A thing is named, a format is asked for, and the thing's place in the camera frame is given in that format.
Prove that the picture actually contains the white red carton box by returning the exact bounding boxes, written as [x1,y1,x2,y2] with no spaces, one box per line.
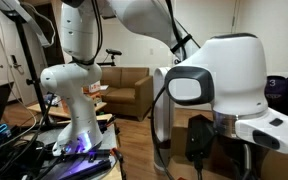
[83,81,102,95]

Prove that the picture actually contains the black bicycle seat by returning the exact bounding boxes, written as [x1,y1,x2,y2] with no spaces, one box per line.
[95,48,123,68]

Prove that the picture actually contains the metal robot mount table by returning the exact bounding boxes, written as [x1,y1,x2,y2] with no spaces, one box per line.
[33,114,122,180]

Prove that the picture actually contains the red handled clamp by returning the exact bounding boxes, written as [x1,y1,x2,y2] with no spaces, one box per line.
[110,148,127,180]

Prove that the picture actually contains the black table clamp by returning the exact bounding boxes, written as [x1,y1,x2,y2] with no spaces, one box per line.
[98,114,119,135]

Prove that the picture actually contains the black tripod stand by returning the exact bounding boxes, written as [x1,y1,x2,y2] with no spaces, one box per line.
[0,6,58,129]

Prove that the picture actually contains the dark cap with number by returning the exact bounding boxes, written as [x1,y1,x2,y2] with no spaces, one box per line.
[265,75,288,108]

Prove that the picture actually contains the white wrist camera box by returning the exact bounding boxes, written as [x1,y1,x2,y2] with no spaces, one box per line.
[234,107,288,155]

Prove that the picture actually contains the white flat light bar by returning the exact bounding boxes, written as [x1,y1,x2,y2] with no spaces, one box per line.
[0,0,52,48]

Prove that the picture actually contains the brown two-seat sofa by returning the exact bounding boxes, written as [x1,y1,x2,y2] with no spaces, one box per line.
[98,66,154,122]

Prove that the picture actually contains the black cable bundle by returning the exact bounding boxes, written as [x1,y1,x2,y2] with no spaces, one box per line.
[0,131,57,180]

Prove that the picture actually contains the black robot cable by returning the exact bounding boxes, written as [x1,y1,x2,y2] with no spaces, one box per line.
[90,0,205,180]

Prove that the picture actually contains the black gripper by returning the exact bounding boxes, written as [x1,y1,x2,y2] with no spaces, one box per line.
[216,136,264,180]

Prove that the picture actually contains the black door handle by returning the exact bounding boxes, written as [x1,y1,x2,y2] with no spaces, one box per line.
[10,54,25,73]

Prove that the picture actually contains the black cable connector box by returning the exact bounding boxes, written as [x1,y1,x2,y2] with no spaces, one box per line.
[184,114,216,163]

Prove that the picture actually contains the cardboard box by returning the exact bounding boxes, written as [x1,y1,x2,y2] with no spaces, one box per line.
[167,124,288,180]

